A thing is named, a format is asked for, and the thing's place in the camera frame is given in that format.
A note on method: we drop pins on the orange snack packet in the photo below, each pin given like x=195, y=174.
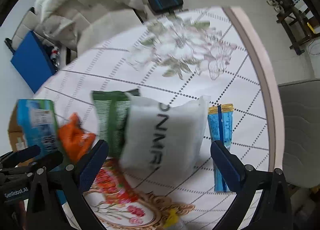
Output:
x=76, y=142

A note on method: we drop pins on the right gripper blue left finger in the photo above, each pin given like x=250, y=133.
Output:
x=90, y=165

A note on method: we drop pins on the red snack packet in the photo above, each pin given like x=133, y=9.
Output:
x=110, y=182

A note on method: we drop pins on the small yellow wrapper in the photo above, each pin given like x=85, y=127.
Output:
x=172, y=219

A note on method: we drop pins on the white tissue pack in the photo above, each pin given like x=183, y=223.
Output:
x=162, y=143

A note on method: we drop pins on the white puffer jacket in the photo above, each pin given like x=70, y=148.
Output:
x=65, y=20

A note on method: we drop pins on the white cushioned panel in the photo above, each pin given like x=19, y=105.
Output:
x=29, y=22

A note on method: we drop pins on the dark wooden stool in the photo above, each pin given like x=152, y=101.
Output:
x=300, y=25

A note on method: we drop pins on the blue folded mat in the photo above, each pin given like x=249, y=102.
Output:
x=32, y=62

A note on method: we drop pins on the open cardboard box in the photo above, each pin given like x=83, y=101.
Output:
x=33, y=122

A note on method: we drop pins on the blue stick sachet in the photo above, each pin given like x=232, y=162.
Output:
x=220, y=183
x=220, y=122

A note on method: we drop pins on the grey side chair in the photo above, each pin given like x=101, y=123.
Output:
x=300, y=103

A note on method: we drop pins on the green snack packet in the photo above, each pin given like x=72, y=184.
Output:
x=112, y=109

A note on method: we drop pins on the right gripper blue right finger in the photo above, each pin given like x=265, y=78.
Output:
x=231, y=168

